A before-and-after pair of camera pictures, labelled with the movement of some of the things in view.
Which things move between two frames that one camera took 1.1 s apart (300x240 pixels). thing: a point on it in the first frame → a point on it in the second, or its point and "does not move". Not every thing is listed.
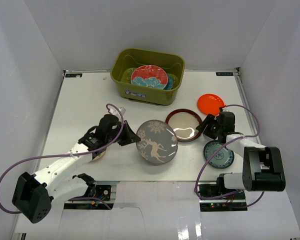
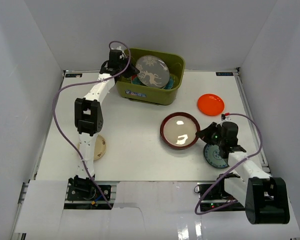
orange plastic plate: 210,104 does not move
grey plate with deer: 158,142 → 154,71
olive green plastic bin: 124,58 does not move
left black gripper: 126,133 → 129,69
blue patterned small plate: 223,159 does not move
